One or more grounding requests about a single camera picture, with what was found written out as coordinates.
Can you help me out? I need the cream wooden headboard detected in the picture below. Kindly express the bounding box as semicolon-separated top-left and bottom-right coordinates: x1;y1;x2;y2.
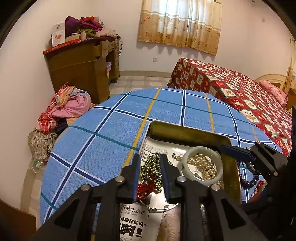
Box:
254;73;296;112

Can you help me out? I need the white product box on desk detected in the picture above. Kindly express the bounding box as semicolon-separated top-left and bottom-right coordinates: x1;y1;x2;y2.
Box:
52;22;65;47

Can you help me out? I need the red patchwork bedspread bed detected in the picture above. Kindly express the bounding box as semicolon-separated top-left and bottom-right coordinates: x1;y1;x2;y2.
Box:
168;58;292;155

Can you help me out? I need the pile of clothes on floor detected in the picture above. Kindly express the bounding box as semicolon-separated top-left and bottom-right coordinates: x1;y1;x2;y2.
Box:
36;82;94;133

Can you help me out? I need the blue plaid tablecloth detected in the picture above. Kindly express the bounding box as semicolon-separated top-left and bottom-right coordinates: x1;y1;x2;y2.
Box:
41;88;282;226

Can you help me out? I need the beige side window curtain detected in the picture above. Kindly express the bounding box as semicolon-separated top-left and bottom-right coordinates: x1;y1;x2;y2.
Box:
285;34;296;93

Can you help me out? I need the grey floral fabric bag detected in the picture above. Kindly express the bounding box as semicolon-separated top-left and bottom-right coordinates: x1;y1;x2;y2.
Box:
28;129;58;161

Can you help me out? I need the white pearl necklace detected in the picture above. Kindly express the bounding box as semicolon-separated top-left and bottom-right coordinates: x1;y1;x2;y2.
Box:
172;153;221;185

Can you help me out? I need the beige patterned window curtain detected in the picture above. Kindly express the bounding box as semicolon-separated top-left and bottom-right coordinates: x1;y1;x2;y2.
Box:
138;0;222;56

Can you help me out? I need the printed paper sheet in tin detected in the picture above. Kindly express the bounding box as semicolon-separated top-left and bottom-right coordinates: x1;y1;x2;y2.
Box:
119;137;189;240

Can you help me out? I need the pink metal tin box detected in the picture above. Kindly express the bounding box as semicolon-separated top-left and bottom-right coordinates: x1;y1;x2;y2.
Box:
138;120;242;241

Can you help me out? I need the pink floral pillow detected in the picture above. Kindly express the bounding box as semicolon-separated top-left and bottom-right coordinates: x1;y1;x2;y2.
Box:
258;79;288;107

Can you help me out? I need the brown wooden desk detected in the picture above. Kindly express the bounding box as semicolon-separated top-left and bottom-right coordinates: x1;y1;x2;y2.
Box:
44;37;120;104

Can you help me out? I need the pale jade bangle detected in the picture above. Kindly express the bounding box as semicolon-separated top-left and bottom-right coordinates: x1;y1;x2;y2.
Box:
181;146;223;186

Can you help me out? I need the dark blue bead bracelet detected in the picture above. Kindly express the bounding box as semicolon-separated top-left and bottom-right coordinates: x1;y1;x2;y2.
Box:
237;161;261;189

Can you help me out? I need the pile of clothes on desk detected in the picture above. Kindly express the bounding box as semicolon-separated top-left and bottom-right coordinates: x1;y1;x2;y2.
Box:
65;16;118;38

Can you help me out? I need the silver bangle with red tassel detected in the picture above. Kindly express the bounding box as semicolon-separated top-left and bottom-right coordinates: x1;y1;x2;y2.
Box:
138;187;178;213

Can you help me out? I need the long red flat box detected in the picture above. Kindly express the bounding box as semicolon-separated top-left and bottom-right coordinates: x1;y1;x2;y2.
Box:
43;39;80;55

